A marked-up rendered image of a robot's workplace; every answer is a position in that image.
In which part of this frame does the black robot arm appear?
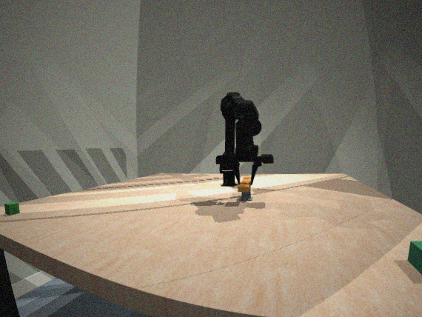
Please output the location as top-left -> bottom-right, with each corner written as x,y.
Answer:
219,92 -> 261,187

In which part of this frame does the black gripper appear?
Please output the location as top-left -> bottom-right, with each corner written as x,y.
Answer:
216,138 -> 274,185

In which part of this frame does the orange bar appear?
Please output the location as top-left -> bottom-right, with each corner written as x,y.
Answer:
238,178 -> 251,192

